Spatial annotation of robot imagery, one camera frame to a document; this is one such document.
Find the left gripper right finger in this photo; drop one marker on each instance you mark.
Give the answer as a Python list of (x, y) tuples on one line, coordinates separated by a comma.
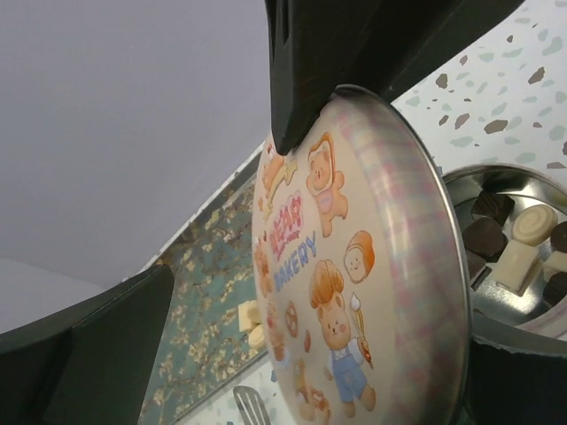
[(515, 377)]

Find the white chocolate pieces cluster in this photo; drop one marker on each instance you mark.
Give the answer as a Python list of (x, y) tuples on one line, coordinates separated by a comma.
[(249, 321)]

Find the embossed silver tin lid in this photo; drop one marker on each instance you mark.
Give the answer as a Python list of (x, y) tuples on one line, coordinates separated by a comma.
[(360, 272)]

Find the round silver tin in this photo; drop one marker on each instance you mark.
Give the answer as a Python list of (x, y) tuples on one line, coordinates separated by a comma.
[(513, 223)]

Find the white chocolate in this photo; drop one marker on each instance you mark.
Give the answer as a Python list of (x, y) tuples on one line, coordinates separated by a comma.
[(515, 266)]

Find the brown chocolate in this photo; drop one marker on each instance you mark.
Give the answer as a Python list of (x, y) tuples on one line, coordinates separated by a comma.
[(484, 237)]

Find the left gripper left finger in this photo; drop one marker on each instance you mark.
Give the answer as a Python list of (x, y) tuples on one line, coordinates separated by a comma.
[(91, 362)]

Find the green floral metal tray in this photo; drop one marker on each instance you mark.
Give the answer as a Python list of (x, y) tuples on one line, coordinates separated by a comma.
[(202, 345)]

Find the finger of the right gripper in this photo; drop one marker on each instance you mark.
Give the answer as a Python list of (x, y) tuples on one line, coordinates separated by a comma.
[(385, 46)]

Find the metal tweezers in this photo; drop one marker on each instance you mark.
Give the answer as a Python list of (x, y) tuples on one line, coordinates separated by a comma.
[(251, 406)]

